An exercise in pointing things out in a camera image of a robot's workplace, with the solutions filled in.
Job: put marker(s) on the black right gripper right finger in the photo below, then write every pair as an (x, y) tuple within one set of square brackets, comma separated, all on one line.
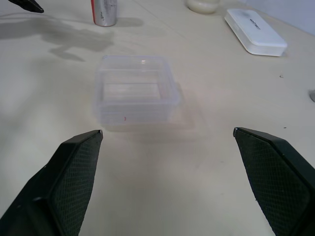
[(278, 182)]

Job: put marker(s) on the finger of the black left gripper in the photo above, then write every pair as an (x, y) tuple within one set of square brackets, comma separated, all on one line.
[(29, 5)]

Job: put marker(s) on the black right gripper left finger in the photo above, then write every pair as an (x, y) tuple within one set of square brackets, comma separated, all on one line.
[(61, 186)]

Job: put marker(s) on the clear plastic square container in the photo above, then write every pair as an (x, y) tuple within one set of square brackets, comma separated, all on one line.
[(135, 94)]

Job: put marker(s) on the cream round object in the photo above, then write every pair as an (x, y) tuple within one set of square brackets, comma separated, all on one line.
[(202, 6)]

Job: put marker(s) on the silver and red can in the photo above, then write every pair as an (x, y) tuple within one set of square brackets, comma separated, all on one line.
[(104, 12)]

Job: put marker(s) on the white flat rectangular box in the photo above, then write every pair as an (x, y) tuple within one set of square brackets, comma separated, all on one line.
[(256, 32)]

